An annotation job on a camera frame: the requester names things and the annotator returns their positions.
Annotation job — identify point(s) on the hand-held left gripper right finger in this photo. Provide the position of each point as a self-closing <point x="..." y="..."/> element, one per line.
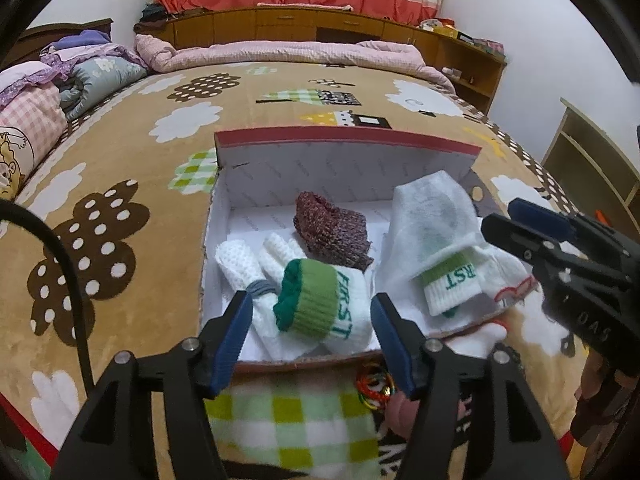
<point x="395" y="345"/>

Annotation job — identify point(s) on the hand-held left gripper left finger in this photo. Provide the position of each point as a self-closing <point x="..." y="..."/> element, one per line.
<point x="232" y="340"/>

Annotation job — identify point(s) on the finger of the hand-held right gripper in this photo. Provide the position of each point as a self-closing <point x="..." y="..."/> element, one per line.
<point x="510" y="235"/>
<point x="540" y="217"/>

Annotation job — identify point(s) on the white sock red print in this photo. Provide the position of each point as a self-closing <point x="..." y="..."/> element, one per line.
<point x="505" y="280"/>

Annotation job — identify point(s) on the white knitted socks pair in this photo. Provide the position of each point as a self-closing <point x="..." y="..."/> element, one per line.
<point x="240" y="265"/>

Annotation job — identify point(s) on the white sock green band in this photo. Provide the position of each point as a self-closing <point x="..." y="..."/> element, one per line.
<point x="430" y="220"/>

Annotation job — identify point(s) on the maroon knit cloth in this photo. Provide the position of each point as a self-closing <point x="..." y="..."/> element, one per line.
<point x="330" y="230"/>

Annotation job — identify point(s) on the white cardboard box red rim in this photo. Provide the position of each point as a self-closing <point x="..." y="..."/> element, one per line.
<point x="350" y="160"/>

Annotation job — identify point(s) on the pink soft sponge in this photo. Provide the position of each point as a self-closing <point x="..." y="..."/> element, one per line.
<point x="402" y="412"/>

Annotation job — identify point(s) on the person's right hand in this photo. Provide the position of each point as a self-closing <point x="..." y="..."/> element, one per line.
<point x="595" y="390"/>

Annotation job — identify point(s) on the colourful rubber band bunch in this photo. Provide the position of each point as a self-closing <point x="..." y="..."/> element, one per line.
<point x="372" y="385"/>

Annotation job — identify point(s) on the orange plastic object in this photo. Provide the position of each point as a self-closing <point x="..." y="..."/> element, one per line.
<point x="606" y="216"/>

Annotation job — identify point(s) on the light wooden shelf unit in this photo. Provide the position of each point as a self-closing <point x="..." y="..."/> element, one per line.
<point x="575" y="150"/>

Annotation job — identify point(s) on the clutter of small boxes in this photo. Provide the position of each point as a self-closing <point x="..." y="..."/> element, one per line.
<point x="460" y="35"/>

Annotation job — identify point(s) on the pink checked rolled quilt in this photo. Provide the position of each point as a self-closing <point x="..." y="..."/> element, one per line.
<point x="280" y="52"/>

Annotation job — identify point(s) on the grey blue floral quilt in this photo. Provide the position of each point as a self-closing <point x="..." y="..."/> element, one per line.
<point x="95" y="80"/>

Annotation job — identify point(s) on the pink checked cartoon quilt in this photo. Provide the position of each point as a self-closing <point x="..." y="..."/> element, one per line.
<point x="30" y="125"/>

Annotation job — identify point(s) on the pink folded cloth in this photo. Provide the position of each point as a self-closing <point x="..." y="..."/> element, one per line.
<point x="305" y="6"/>

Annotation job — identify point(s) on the long wooden cabinet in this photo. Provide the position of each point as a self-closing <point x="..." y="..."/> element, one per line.
<point x="280" y="20"/>

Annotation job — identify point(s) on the purple clothing pile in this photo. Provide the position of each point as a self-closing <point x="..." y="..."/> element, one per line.
<point x="85" y="40"/>

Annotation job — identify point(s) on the dark clothes pile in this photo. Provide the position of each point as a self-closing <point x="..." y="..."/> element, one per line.
<point x="150" y="12"/>

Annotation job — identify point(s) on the dark wooden headboard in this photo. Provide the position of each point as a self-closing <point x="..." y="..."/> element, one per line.
<point x="50" y="30"/>

